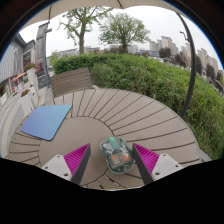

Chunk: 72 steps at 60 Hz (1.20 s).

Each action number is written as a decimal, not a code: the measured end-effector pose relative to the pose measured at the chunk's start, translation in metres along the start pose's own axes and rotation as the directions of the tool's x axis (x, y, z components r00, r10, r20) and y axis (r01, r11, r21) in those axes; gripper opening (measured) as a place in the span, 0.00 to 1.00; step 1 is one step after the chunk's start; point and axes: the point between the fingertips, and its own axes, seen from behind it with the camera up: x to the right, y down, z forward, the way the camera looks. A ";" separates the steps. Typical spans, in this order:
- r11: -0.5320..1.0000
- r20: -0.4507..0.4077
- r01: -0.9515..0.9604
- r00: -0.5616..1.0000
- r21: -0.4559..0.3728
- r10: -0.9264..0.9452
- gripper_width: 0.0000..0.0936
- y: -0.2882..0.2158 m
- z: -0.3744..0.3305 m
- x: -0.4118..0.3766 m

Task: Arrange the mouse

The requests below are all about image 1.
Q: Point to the leafy round tree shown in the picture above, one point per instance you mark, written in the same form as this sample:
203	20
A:
124	30

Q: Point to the beige parasol canopy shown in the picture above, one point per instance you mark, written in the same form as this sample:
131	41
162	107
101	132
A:
83	4

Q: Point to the blue mouse pad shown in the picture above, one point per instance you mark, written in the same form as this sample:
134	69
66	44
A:
46	121

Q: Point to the dark curved parasol pole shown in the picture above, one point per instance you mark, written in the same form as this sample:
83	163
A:
192	66

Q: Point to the brown slatted chair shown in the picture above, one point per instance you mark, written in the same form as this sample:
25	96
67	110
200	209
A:
70	81

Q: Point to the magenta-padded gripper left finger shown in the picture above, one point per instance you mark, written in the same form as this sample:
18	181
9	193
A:
76	158

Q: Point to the white planter with flowers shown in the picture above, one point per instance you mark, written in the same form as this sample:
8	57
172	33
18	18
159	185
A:
27	103
31	73

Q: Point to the green hedge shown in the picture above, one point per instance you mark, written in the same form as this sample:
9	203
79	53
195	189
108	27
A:
150	83

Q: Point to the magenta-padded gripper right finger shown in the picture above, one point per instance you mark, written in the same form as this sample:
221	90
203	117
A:
146	158

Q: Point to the sparse-leaved tree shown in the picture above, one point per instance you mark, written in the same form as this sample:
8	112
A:
81	36

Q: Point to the grey shopfront building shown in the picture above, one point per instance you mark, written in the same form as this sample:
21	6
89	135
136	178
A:
11	63

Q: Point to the orange street parasol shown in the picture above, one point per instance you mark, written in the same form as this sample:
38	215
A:
19	76

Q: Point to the transparent computer mouse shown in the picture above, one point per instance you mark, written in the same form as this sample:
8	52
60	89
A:
116	156

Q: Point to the tall grey sign pillar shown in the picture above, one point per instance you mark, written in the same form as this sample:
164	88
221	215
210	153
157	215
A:
41	50

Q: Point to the distant apartment buildings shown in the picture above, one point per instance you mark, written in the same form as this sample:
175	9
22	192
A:
166	43

